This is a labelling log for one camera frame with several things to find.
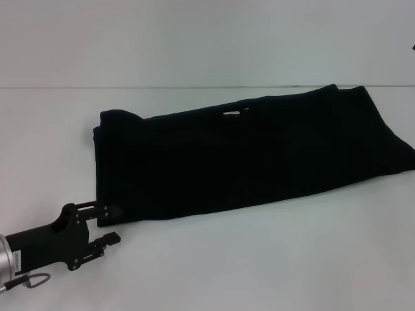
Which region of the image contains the black cable with metal plug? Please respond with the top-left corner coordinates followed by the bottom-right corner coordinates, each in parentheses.
top-left (0, 273), bottom-right (52, 293)

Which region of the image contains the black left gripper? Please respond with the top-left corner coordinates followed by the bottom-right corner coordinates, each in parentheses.
top-left (6, 200), bottom-right (125, 271)

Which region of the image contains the black t-shirt with white print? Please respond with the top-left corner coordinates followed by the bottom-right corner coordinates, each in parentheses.
top-left (92, 84), bottom-right (415, 229)

